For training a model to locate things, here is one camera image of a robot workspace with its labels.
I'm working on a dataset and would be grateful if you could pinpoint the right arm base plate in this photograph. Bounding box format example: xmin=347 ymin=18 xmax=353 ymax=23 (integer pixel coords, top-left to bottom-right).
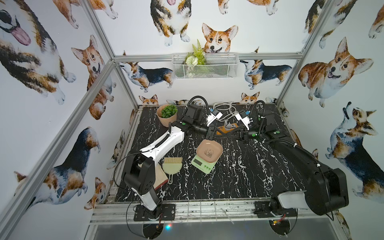
xmin=254 ymin=200 xmax=297 ymax=218

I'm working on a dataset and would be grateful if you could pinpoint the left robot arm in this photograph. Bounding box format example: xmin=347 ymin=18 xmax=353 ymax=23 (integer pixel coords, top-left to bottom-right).
xmin=122 ymin=121 xmax=218 ymax=212

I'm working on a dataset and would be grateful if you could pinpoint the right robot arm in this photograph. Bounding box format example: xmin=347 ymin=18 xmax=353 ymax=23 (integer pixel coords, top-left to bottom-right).
xmin=231 ymin=111 xmax=349 ymax=216

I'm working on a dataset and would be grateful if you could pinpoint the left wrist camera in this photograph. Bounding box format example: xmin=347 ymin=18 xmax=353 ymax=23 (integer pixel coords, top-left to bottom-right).
xmin=207 ymin=109 xmax=223 ymax=127

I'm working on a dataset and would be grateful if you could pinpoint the beige work glove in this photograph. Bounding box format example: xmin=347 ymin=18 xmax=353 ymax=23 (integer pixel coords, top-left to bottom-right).
xmin=138 ymin=161 xmax=168 ymax=193

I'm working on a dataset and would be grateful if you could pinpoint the pink square plate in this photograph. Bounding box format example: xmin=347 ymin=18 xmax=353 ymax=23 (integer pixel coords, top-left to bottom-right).
xmin=197 ymin=140 xmax=223 ymax=163

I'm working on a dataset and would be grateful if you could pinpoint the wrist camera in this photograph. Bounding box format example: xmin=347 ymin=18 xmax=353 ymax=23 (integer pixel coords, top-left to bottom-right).
xmin=207 ymin=109 xmax=223 ymax=127
xmin=235 ymin=110 xmax=251 ymax=130

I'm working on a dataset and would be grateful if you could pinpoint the terracotta pot with plant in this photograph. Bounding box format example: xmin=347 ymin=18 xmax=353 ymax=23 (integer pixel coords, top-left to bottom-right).
xmin=157 ymin=105 xmax=178 ymax=128

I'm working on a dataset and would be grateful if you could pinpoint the white power strip cord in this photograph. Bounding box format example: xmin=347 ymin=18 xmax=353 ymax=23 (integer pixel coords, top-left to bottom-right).
xmin=212 ymin=101 xmax=241 ymax=123

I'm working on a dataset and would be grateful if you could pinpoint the white wire wall basket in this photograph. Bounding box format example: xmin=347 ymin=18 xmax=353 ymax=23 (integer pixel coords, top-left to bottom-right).
xmin=172 ymin=53 xmax=240 ymax=79

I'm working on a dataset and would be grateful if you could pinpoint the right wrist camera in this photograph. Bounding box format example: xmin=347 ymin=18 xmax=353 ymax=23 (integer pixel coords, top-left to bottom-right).
xmin=235 ymin=110 xmax=251 ymax=130

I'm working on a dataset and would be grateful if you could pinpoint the green electronic kitchen scale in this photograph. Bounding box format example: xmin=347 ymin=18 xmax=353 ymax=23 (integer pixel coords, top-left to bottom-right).
xmin=191 ymin=155 xmax=217 ymax=175

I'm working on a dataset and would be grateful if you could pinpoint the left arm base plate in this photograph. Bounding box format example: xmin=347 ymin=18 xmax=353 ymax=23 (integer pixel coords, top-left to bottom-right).
xmin=134 ymin=204 xmax=176 ymax=222

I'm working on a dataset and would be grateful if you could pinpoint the green hand brush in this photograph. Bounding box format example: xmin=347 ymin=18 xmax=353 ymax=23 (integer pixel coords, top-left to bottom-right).
xmin=162 ymin=157 xmax=183 ymax=185

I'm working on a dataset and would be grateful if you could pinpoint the artificial fern with flower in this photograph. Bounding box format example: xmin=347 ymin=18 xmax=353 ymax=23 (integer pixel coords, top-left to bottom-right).
xmin=184 ymin=40 xmax=207 ymax=78

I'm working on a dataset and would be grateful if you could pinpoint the white charger adapter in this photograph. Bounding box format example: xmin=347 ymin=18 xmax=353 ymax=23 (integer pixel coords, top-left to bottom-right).
xmin=224 ymin=122 xmax=238 ymax=131

